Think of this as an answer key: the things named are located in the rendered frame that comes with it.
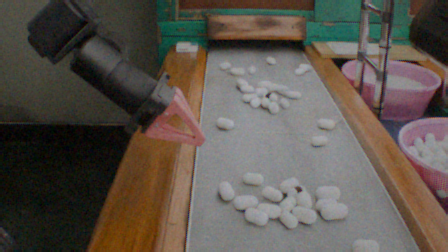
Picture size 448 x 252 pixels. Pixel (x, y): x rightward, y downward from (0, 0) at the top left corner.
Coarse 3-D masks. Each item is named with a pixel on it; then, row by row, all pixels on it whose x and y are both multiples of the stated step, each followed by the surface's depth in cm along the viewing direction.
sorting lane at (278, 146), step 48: (240, 96) 107; (240, 144) 84; (288, 144) 84; (336, 144) 84; (192, 192) 69; (240, 192) 69; (384, 192) 68; (192, 240) 58; (240, 240) 58; (288, 240) 58; (336, 240) 58; (384, 240) 57
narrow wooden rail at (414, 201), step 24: (312, 48) 140; (336, 72) 117; (336, 96) 102; (360, 120) 88; (360, 144) 83; (384, 144) 78; (384, 168) 71; (408, 168) 70; (408, 192) 64; (408, 216) 60; (432, 216) 58; (432, 240) 53
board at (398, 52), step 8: (320, 48) 135; (328, 48) 135; (392, 48) 138; (400, 48) 138; (408, 48) 139; (320, 56) 130; (328, 56) 129; (336, 56) 129; (344, 56) 129; (352, 56) 129; (368, 56) 129; (376, 56) 129; (392, 56) 129; (400, 56) 129; (408, 56) 130; (416, 56) 130; (424, 56) 130
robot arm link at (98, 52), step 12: (96, 36) 58; (84, 48) 56; (96, 48) 57; (108, 48) 58; (72, 60) 57; (84, 60) 56; (96, 60) 56; (108, 60) 57; (120, 60) 61; (84, 72) 57; (96, 72) 57; (108, 72) 57; (96, 84) 58
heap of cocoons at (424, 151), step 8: (432, 136) 86; (416, 144) 84; (424, 144) 87; (432, 144) 83; (440, 144) 83; (416, 152) 80; (424, 152) 80; (432, 152) 82; (440, 152) 80; (424, 160) 77; (432, 160) 78; (440, 160) 77; (440, 168) 74; (440, 176) 73; (440, 192) 70
